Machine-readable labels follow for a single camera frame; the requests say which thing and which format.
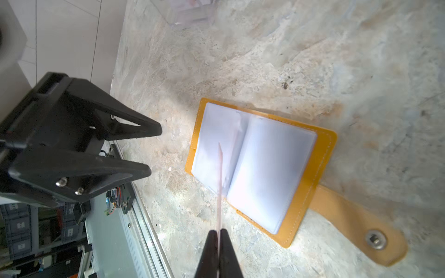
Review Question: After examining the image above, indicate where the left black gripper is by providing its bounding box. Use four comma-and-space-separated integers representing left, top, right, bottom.
1, 73, 162, 207

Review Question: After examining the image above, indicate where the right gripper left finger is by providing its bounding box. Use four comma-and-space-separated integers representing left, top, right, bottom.
194, 230, 219, 278

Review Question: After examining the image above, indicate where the aluminium mounting rail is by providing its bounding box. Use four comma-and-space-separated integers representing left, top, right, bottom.
83, 140, 175, 278

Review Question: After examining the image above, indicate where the clear acrylic card stand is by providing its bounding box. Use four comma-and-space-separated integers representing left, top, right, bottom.
151, 0, 218, 28

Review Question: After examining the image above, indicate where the yellow leather card holder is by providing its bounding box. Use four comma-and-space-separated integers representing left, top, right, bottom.
185, 98, 408, 266

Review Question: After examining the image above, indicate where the red VIP card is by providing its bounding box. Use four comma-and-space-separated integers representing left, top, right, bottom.
217, 143, 223, 257

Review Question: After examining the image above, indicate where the left green circuit board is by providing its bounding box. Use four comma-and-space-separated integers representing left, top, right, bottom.
105, 184, 136, 215

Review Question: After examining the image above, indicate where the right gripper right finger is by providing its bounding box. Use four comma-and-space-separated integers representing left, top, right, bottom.
220, 229, 244, 278

